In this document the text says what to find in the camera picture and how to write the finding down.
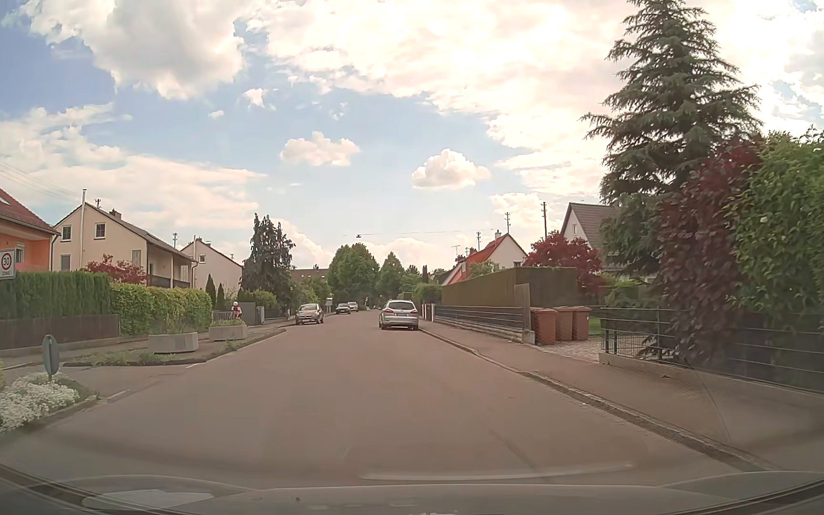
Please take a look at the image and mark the silver estate car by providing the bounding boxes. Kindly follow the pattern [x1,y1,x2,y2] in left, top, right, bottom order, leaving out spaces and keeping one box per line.
[378,299,421,331]

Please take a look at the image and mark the beige house with dark roof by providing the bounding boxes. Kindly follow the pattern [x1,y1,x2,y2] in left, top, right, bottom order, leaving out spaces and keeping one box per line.
[52,202,196,290]

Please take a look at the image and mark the group of green trees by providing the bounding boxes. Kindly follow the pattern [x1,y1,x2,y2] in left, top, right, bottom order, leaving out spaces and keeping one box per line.
[298,242,449,307]

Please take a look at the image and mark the olive green trimmed hedge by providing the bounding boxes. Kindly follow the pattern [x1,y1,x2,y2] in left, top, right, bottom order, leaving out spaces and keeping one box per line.
[441,266,579,310]

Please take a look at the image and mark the concrete planter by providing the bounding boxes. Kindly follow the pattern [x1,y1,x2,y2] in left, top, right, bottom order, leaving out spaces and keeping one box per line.
[147,330,200,355]
[207,319,249,342]

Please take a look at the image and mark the dark wooden fence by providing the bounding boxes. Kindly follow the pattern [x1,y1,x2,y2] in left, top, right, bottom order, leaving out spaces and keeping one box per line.
[0,314,122,351]

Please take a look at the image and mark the orange house with red roof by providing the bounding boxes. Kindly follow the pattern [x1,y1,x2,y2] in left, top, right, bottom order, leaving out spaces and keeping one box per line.
[0,160,61,324]

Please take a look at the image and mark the house with grey roof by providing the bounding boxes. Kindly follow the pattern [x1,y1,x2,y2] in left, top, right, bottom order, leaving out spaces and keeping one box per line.
[560,202,626,274]

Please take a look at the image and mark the road markings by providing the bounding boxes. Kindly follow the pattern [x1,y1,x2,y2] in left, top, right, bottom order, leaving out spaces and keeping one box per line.
[106,361,207,402]

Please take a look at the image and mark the pavement beside hedges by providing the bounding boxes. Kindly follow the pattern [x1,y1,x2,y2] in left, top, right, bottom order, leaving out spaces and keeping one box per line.
[0,318,299,371]

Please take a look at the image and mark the light green hedge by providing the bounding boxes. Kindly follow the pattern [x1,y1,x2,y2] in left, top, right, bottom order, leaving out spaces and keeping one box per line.
[109,283,214,337]

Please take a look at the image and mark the pale house with dark roof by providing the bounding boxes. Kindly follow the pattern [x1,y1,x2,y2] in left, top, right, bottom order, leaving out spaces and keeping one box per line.
[181,237,245,294]

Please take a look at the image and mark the tall conifer tree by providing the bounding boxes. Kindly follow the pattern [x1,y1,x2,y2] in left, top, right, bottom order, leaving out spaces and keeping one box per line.
[581,0,763,276]

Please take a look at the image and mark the red-leaved tree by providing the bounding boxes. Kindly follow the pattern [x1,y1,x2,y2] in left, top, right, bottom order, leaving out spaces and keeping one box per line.
[522,230,606,296]

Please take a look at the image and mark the flower bed with white flowers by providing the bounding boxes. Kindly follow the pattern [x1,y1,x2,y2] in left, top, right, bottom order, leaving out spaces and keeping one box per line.
[0,338,98,444]

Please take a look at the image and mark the grey metal mesh fence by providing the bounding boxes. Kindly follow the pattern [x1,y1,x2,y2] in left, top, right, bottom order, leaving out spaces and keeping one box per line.
[599,307,824,403]

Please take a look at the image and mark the dark railing on low wall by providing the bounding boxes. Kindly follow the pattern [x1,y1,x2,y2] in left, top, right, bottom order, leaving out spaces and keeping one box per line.
[432,283,535,345]

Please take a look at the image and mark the grey paved pavement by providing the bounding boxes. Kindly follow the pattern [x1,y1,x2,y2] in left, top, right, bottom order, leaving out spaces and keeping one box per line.
[419,318,824,474]

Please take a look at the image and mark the car's own bonnet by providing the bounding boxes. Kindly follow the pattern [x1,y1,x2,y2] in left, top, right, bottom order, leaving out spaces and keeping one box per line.
[0,452,824,515]

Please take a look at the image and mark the grey asphalt road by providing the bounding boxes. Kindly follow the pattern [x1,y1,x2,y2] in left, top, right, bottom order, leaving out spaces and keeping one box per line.
[0,309,767,494]

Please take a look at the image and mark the dark red-leaved bush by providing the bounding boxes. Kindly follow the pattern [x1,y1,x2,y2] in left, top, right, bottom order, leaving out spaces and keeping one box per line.
[641,140,765,364]

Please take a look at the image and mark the dark green trimmed hedge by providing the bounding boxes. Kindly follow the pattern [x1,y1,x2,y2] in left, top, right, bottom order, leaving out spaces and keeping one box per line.
[0,269,114,321]

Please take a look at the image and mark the round sign seen from behind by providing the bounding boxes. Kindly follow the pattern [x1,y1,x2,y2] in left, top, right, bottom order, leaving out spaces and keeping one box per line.
[41,334,61,379]

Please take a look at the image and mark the dark conifer tree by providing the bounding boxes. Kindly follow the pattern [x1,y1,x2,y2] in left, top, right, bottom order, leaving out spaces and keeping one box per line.
[241,212,297,309]

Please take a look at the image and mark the round speed limit sign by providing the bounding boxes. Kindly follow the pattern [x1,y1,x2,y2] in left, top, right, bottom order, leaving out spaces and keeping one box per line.
[0,249,18,353]

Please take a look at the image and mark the white house with red roof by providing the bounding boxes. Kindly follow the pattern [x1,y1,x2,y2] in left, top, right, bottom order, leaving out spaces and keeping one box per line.
[442,230,529,286]

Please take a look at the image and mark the tall green hedge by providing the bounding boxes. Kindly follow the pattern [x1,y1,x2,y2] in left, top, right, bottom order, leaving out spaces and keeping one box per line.
[728,126,824,340]

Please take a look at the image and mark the kerbed island with plants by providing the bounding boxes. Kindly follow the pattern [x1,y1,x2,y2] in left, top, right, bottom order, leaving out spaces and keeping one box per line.
[62,326,288,369]

